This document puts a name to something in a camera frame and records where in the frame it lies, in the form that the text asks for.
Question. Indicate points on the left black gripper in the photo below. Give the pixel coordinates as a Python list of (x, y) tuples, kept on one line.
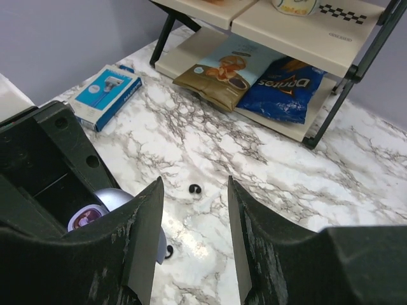
[(49, 170)]

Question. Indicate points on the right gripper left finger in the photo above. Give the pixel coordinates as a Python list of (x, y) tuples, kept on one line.
[(109, 261)]

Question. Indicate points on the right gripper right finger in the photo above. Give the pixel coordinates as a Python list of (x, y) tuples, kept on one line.
[(280, 262)]

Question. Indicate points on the blue-purple earbud charging case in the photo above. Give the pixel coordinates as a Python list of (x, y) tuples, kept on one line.
[(111, 199)]

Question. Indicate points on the blue razor package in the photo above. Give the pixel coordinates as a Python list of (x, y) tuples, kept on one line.
[(96, 102)]

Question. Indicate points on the black earbud upper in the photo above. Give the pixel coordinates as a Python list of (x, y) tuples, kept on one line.
[(196, 190)]

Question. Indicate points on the blue doritos bag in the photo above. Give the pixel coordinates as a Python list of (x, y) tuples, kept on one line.
[(283, 92)]

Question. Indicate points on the brown chips bag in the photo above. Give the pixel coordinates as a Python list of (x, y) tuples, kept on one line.
[(224, 76)]

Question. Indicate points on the beige black shelf rack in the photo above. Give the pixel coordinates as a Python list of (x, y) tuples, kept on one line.
[(342, 38)]

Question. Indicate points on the white patterned mug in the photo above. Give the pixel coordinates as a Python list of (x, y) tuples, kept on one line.
[(299, 8)]

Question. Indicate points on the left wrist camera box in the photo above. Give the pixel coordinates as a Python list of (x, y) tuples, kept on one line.
[(12, 100)]

